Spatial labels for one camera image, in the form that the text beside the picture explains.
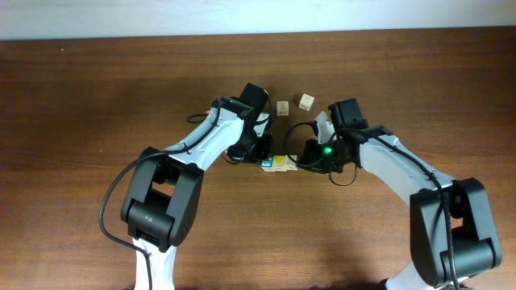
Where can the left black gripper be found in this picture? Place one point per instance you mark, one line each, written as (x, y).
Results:
(264, 152)

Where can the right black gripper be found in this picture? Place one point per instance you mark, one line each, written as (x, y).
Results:
(308, 153)

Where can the blue number 5 block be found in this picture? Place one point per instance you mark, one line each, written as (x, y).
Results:
(267, 164)

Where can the yellow letter wooden block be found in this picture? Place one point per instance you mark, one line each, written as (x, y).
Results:
(279, 163)

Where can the wooden block with red side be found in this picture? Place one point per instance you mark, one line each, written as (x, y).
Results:
(290, 163)

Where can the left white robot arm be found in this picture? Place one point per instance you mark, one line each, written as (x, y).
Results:
(162, 199)

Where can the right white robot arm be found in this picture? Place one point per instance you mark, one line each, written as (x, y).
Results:
(453, 236)

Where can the letter K wooden block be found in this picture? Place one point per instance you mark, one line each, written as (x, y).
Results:
(282, 108)

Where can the plain wooden block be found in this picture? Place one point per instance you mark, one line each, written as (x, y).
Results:
(306, 102)

